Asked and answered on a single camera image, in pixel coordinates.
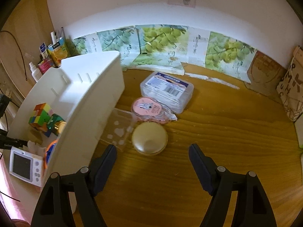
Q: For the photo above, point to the blue white small box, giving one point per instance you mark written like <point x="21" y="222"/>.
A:
<point x="43" y="48"/>

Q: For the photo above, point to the orange juice carton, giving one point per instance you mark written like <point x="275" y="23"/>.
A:
<point x="58" y="54"/>

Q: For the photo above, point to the white digital camera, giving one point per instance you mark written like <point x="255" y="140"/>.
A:
<point x="21" y="165"/>

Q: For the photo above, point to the clear case white hearts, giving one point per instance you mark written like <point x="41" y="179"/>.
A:
<point x="118" y="130"/>

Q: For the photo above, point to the letter print fabric bag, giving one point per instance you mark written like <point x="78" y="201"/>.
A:
<point x="292" y="92"/>

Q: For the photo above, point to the grape print paper sheet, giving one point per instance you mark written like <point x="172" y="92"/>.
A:
<point x="80" y="45"/>
<point x="161" y="37"/>
<point x="227" y="49"/>
<point x="116" y="39"/>

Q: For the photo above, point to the orange round case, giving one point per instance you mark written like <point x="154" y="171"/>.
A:
<point x="51" y="149"/>

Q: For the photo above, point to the green perfume bottle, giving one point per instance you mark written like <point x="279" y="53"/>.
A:
<point x="53" y="120"/>

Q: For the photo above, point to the white spray bottle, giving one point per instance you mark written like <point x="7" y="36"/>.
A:
<point x="35" y="74"/>

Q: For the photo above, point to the red can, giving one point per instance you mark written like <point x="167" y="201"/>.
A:
<point x="45" y="66"/>

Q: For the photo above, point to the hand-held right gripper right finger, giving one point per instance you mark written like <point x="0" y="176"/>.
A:
<point x="201" y="167"/>

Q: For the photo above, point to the clear lidded plastic box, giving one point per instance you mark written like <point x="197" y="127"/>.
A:
<point x="165" y="87"/>

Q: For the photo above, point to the white plastic bin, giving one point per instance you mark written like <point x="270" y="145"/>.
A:
<point x="90" y="104"/>

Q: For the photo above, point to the colourful puzzle cube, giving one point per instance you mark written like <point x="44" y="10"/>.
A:
<point x="40" y="118"/>

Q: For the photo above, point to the pink correction tape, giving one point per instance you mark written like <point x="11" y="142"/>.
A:
<point x="146" y="108"/>

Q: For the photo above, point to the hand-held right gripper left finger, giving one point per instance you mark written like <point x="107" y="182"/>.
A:
<point x="104" y="167"/>

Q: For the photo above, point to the brown paper bag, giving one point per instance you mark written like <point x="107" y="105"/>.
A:
<point x="265" y="73"/>

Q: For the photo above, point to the gold round compact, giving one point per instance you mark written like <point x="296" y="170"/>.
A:
<point x="149" y="138"/>

